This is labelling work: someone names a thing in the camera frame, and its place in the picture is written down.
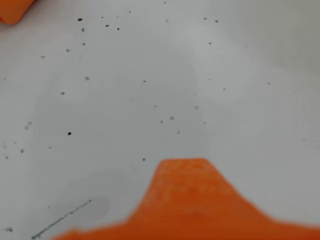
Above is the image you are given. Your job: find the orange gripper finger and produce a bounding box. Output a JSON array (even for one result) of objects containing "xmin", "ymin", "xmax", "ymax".
[{"xmin": 49, "ymin": 157, "xmax": 320, "ymax": 240}]

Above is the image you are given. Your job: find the orange paper wad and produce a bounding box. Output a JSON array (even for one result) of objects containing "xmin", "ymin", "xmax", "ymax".
[{"xmin": 0, "ymin": 0, "xmax": 34, "ymax": 25}]

